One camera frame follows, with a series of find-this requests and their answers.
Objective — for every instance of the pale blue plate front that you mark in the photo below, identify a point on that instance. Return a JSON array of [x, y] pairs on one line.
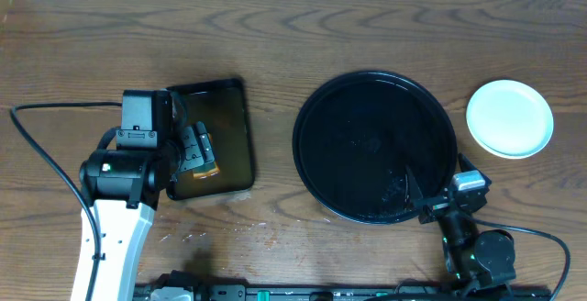
[[510, 119]]

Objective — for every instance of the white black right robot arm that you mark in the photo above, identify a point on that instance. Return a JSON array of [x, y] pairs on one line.
[[478, 260]]

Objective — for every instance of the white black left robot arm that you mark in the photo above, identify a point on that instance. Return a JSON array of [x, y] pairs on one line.
[[123, 186]]

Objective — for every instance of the black rectangular water tray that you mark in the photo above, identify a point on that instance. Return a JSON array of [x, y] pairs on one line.
[[221, 106]]

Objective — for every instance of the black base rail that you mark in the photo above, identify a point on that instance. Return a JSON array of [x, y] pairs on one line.
[[185, 286]]

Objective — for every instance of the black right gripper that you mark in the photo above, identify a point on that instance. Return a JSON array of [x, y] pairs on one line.
[[434, 206]]

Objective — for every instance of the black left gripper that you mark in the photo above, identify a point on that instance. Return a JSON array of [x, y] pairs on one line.
[[200, 148]]

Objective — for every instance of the round black tray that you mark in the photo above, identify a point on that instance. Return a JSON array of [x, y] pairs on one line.
[[361, 137]]

